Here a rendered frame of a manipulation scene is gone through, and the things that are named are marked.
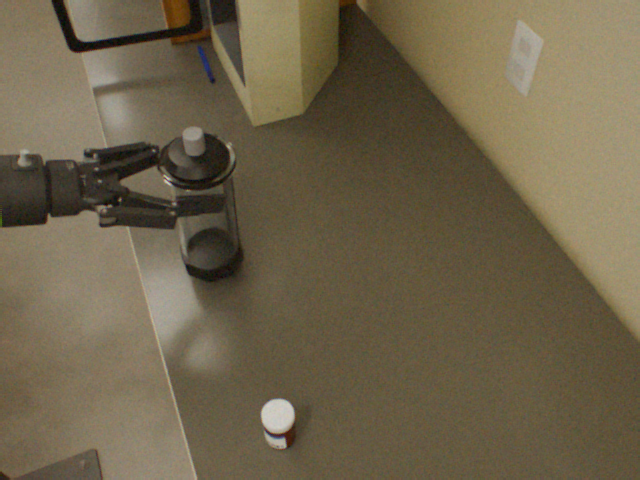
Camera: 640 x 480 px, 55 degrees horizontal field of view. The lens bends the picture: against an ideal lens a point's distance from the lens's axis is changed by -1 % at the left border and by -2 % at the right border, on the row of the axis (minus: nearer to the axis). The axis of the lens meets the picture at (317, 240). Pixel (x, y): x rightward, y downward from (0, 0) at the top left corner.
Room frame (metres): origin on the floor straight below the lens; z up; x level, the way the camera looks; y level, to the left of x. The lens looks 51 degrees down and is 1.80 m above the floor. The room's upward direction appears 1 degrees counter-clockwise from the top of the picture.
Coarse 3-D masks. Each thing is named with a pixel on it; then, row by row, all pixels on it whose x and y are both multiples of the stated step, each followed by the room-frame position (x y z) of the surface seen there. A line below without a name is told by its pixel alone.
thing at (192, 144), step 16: (192, 128) 0.65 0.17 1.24; (176, 144) 0.66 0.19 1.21; (192, 144) 0.63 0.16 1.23; (208, 144) 0.66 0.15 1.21; (224, 144) 0.67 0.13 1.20; (176, 160) 0.62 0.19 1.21; (192, 160) 0.62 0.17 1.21; (208, 160) 0.62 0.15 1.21; (224, 160) 0.63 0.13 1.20; (176, 176) 0.61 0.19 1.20; (192, 176) 0.60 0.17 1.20; (208, 176) 0.60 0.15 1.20
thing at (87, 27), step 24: (72, 0) 1.23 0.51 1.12; (96, 0) 1.24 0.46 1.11; (120, 0) 1.26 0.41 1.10; (144, 0) 1.27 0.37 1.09; (168, 0) 1.28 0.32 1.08; (72, 24) 1.23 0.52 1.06; (96, 24) 1.24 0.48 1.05; (120, 24) 1.25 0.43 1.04; (144, 24) 1.26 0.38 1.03; (168, 24) 1.28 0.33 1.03
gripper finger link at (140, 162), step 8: (144, 152) 0.67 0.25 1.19; (152, 152) 0.68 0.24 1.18; (120, 160) 0.64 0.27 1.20; (128, 160) 0.65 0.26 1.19; (136, 160) 0.65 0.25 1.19; (144, 160) 0.66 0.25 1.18; (96, 168) 0.61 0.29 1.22; (104, 168) 0.61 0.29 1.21; (112, 168) 0.62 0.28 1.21; (120, 168) 0.63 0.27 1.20; (128, 168) 0.64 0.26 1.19; (136, 168) 0.65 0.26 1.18; (144, 168) 0.66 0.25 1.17; (120, 176) 0.63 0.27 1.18; (128, 176) 0.64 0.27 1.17
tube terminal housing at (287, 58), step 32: (256, 0) 1.02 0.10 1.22; (288, 0) 1.04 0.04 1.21; (320, 0) 1.14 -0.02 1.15; (256, 32) 1.02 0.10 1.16; (288, 32) 1.04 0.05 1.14; (320, 32) 1.14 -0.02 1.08; (224, 64) 1.21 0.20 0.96; (256, 64) 1.02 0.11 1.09; (288, 64) 1.04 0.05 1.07; (320, 64) 1.14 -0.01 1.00; (256, 96) 1.02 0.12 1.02; (288, 96) 1.04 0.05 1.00
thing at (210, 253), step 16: (160, 160) 0.64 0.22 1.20; (224, 176) 0.61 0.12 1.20; (176, 192) 0.61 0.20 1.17; (192, 192) 0.60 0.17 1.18; (208, 192) 0.60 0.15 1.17; (224, 192) 0.62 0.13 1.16; (224, 208) 0.61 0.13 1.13; (192, 224) 0.60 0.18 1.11; (208, 224) 0.60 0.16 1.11; (224, 224) 0.61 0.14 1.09; (192, 240) 0.60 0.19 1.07; (208, 240) 0.60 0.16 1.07; (224, 240) 0.61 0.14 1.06; (192, 256) 0.60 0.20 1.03; (208, 256) 0.60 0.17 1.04; (224, 256) 0.60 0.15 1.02
